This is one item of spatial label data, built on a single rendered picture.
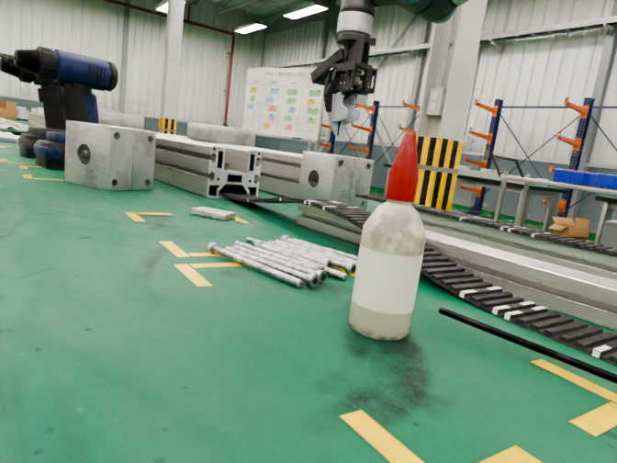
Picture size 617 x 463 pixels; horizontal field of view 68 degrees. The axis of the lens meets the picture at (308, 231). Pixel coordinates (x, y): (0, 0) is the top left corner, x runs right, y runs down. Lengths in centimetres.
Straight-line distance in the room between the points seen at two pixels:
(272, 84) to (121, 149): 638
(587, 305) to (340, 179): 50
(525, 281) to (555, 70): 904
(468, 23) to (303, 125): 305
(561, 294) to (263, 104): 683
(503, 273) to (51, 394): 36
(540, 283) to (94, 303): 33
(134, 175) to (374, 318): 57
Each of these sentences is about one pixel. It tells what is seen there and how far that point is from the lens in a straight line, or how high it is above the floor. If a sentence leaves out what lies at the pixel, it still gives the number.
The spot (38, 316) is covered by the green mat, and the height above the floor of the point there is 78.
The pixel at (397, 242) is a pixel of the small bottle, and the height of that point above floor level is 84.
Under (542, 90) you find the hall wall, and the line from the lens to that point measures 950.
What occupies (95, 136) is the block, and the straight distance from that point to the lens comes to 76.
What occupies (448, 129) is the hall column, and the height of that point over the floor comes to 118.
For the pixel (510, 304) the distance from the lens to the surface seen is 39.
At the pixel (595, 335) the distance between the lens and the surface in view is 38.
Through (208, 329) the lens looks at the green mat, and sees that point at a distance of 26.
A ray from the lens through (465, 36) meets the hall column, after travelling 428.
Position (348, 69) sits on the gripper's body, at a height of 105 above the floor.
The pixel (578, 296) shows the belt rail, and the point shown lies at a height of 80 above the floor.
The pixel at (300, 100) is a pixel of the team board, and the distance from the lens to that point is 671.
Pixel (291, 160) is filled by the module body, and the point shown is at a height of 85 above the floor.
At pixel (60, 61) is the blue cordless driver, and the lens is 99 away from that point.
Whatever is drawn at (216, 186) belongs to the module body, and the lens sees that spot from 78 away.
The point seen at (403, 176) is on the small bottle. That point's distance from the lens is 26.
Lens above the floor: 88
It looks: 10 degrees down
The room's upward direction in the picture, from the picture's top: 8 degrees clockwise
